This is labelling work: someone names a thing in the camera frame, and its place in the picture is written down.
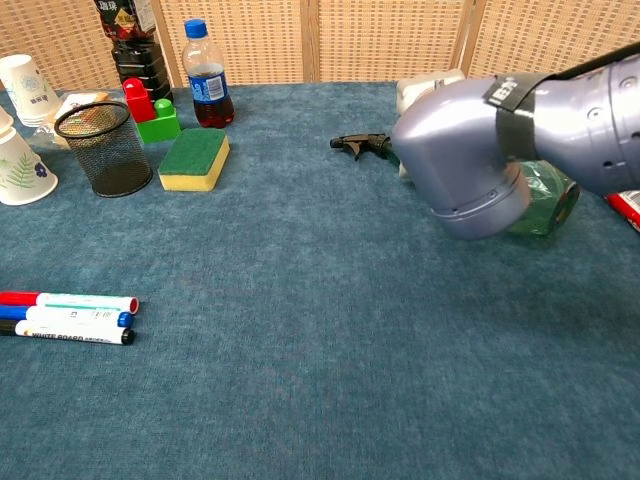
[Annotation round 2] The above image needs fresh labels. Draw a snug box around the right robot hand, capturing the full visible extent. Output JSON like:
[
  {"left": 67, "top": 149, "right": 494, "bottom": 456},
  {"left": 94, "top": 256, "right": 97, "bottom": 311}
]
[{"left": 395, "top": 69, "right": 467, "bottom": 117}]

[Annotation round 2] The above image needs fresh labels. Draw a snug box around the green spray bottle black nozzle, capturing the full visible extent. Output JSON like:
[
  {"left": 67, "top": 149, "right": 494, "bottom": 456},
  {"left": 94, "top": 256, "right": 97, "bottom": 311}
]
[{"left": 329, "top": 132, "right": 581, "bottom": 239}]

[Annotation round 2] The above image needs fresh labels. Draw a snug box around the small cola bottle blue cap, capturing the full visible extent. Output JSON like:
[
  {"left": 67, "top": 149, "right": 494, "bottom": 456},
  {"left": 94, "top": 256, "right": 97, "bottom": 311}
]
[{"left": 181, "top": 18, "right": 236, "bottom": 130}]

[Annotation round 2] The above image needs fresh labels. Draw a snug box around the large dark tea bottle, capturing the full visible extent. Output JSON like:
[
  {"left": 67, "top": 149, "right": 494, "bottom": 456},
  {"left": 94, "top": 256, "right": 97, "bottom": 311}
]
[{"left": 92, "top": 0, "right": 175, "bottom": 104}]

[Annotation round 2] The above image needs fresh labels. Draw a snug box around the wicker folding screen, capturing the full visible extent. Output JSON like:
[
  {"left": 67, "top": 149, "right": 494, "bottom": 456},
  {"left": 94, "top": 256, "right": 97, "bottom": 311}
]
[{"left": 0, "top": 0, "right": 640, "bottom": 92}]

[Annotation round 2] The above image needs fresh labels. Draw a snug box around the green yellow sponge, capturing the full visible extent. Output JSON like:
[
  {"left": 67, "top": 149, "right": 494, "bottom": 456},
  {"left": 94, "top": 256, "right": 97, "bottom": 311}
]
[{"left": 157, "top": 127, "right": 232, "bottom": 193}]

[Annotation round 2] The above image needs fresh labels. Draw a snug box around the red snack package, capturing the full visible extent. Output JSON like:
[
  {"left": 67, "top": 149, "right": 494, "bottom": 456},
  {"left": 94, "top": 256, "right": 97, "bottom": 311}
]
[{"left": 604, "top": 189, "right": 640, "bottom": 234}]

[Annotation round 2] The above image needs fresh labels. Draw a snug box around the green toy block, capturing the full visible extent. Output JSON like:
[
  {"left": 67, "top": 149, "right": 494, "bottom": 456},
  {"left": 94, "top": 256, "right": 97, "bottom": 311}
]
[{"left": 135, "top": 98, "right": 182, "bottom": 146}]

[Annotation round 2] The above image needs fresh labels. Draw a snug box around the blue tablecloth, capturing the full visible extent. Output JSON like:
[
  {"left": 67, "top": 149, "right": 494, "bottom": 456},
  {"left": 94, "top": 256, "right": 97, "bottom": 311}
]
[{"left": 0, "top": 79, "right": 640, "bottom": 480}]

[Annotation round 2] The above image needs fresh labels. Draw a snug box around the red toy block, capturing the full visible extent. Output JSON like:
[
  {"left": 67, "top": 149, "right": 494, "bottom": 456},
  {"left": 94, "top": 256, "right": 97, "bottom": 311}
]
[{"left": 122, "top": 77, "right": 157, "bottom": 124}]

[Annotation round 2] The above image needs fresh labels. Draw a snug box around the black mesh pen holder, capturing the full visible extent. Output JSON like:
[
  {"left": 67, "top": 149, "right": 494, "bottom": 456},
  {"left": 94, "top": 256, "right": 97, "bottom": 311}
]
[{"left": 53, "top": 100, "right": 154, "bottom": 198}]

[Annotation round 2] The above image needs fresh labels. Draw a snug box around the wrapped sandwich bread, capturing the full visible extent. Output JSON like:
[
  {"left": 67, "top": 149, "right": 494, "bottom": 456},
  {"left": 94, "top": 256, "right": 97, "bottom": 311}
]
[{"left": 30, "top": 90, "right": 112, "bottom": 151}]

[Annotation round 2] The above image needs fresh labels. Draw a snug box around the white paper cup blue logo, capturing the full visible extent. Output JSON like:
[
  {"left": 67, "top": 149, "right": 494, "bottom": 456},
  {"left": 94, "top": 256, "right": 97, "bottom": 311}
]
[{"left": 0, "top": 53, "right": 64, "bottom": 129}]

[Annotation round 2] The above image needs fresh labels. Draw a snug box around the red whiteboard marker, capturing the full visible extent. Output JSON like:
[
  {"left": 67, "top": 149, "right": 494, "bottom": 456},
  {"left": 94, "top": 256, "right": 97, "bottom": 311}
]
[{"left": 0, "top": 291, "right": 141, "bottom": 315}]

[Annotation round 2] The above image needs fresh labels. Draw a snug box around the blue whiteboard marker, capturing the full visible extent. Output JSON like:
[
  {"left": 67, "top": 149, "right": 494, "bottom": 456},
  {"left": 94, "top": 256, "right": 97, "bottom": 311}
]
[{"left": 0, "top": 304, "right": 135, "bottom": 329}]

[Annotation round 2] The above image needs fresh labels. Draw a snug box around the black whiteboard marker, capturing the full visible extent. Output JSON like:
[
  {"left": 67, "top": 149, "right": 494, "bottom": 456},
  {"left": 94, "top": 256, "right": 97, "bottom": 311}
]
[{"left": 0, "top": 319, "right": 137, "bottom": 346}]

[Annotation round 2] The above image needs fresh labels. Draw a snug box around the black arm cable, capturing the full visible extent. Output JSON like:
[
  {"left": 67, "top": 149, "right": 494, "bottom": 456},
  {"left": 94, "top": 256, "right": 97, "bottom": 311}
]
[{"left": 552, "top": 42, "right": 640, "bottom": 81}]

